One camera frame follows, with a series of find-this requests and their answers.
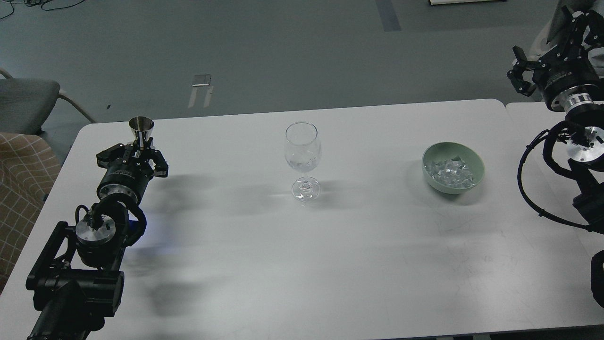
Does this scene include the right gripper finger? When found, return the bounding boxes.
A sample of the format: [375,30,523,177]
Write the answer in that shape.
[507,45,548,97]
[554,9,604,60]

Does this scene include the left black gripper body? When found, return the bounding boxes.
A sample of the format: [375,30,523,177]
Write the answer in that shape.
[97,156,154,202]

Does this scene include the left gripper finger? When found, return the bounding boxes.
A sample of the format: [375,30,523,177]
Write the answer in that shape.
[96,144,140,169]
[142,148,169,179]

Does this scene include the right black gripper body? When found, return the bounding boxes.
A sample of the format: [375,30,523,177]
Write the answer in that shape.
[536,50,601,112]

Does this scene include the silver metal jigger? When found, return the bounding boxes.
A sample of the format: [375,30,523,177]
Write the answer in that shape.
[128,116,154,150]

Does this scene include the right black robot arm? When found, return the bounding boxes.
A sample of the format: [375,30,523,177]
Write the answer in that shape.
[507,6,604,234]

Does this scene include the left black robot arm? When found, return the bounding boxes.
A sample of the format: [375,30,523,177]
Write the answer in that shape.
[25,140,168,340]

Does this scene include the clear ice cubes pile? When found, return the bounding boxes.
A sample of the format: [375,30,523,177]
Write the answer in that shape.
[424,156,477,189]

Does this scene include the clear wine glass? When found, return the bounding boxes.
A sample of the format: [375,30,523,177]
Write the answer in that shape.
[284,122,323,202]

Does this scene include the seated person in black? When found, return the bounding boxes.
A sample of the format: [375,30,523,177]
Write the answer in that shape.
[527,0,604,61]

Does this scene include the checkered brown cushion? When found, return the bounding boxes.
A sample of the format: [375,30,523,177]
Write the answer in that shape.
[0,133,62,290]

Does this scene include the silver floor plate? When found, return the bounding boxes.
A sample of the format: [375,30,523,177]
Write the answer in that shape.
[191,74,212,87]

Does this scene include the grey chair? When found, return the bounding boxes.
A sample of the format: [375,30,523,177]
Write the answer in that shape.
[0,68,99,135]

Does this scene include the green bowl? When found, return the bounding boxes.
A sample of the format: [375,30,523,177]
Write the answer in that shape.
[421,142,486,195]

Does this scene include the black floor cables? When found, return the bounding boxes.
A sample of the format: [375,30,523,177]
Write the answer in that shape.
[0,0,88,20]

